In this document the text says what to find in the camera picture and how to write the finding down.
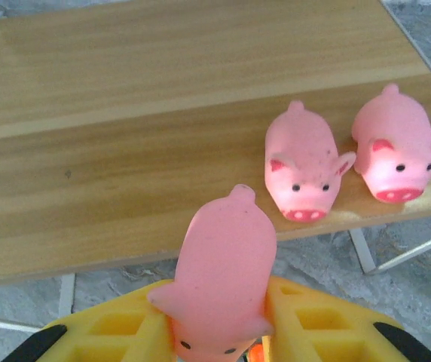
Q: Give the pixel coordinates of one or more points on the pink plastic pig toy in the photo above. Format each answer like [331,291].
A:
[223,264]
[302,158]
[396,143]

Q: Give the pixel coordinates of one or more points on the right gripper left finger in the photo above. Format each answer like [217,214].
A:
[117,324]

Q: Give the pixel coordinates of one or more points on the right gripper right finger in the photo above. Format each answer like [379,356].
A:
[332,332]

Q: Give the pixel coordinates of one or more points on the wooden shelf with white frame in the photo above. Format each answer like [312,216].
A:
[125,132]

